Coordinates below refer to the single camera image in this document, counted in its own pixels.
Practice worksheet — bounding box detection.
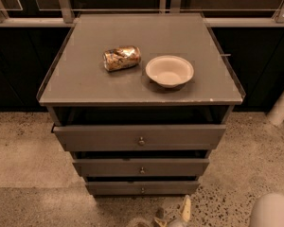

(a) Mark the grey metal railing frame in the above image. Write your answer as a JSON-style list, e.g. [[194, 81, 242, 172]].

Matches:
[[0, 0, 284, 27]]

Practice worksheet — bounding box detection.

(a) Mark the white paper bowl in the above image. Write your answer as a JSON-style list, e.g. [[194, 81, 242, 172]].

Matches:
[[145, 55, 194, 88]]

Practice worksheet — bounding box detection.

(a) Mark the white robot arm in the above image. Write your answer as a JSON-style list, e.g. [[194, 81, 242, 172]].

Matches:
[[154, 193, 284, 227]]

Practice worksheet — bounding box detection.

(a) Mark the grey drawer cabinet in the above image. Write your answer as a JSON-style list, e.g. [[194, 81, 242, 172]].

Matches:
[[37, 13, 245, 184]]

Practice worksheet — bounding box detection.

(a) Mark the white pipe by wall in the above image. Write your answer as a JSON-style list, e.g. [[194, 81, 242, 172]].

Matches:
[[267, 91, 284, 126]]

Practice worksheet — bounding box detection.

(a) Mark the crushed golden drink can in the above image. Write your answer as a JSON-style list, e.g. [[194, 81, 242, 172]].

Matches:
[[103, 45, 141, 72]]

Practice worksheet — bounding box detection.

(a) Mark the grey drawer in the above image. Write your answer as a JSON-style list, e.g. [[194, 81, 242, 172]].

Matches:
[[73, 158, 209, 177], [86, 181, 199, 196], [53, 125, 225, 151]]

